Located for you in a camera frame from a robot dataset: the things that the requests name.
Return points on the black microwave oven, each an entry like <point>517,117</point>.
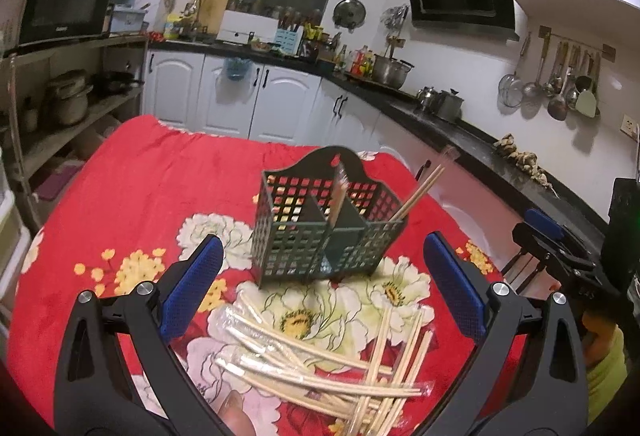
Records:
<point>26,22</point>

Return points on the wrapped chopsticks pile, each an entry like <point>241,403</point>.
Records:
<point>315,355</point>

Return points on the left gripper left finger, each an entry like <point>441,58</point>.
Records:
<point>94,393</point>

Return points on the large steel stockpot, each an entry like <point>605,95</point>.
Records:
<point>390,72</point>

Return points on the red floral blanket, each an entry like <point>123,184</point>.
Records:
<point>147,198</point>

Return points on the white lower cabinets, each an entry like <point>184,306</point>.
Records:
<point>241,98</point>

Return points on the steel kettle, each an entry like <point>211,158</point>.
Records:
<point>427,98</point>

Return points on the hanging pot lid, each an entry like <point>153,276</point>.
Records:
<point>349,14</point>

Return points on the bare wooden chopsticks in basket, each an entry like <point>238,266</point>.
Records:
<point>423,188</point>

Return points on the hanging steel ladle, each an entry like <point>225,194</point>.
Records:
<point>531,89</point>

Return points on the blue knife block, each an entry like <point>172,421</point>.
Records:
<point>288,40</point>

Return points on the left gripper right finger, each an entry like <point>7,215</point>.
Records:
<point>526,374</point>

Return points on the metal storage shelf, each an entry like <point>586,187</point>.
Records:
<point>43,123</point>

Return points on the bare wooden chopsticks pile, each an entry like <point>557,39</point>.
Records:
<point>404,372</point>

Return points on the ginger root pile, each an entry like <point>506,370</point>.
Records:
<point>525,161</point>

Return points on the wooden cutting board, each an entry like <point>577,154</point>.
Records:
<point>211,13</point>

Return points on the hanging strainer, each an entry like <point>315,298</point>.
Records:
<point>510,86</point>

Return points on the light green spatula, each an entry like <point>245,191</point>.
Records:
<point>587,103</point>

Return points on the pot on shelf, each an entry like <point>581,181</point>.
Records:
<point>66,101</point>

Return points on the person's right hand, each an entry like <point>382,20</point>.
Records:
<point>603,349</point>

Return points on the steel lidded pot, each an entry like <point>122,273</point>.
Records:
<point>449,105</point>

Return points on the dark green utensil basket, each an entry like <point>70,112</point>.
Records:
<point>292,239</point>

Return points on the chopsticks pair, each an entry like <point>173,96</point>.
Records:
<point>338,193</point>

